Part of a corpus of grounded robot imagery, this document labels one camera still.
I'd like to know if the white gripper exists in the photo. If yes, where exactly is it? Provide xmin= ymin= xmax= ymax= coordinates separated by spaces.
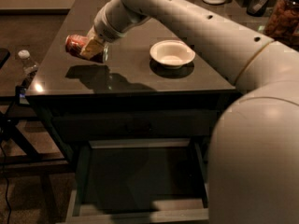
xmin=80 ymin=0 xmax=150 ymax=60

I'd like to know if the red coke can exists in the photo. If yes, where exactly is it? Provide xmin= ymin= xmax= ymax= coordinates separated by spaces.
xmin=65 ymin=35 xmax=108 ymax=63

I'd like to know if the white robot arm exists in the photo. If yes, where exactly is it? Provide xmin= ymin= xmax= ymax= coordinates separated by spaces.
xmin=81 ymin=0 xmax=299 ymax=224

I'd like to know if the closed top drawer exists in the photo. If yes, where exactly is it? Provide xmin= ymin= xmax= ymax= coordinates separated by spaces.
xmin=52 ymin=109 xmax=218 ymax=143

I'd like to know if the open middle drawer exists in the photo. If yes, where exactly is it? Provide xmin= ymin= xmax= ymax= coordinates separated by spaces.
xmin=64 ymin=139 xmax=208 ymax=224

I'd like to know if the clear water bottle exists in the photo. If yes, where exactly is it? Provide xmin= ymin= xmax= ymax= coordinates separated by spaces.
xmin=18 ymin=49 xmax=39 ymax=81

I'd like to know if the white bowl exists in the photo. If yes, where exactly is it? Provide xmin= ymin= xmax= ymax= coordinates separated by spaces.
xmin=149 ymin=40 xmax=195 ymax=69

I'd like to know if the dark cabinet with drawers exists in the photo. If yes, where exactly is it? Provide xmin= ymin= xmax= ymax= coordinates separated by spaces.
xmin=30 ymin=87 xmax=238 ymax=224

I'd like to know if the clear snack jar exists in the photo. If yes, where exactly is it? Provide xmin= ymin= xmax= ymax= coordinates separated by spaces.
xmin=263 ymin=0 xmax=299 ymax=49

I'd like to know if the black side table frame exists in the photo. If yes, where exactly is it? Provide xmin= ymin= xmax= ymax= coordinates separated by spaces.
xmin=0 ymin=49 xmax=71 ymax=175

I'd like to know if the black cable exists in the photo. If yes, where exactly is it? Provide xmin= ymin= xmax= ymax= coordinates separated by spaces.
xmin=0 ymin=140 xmax=13 ymax=224

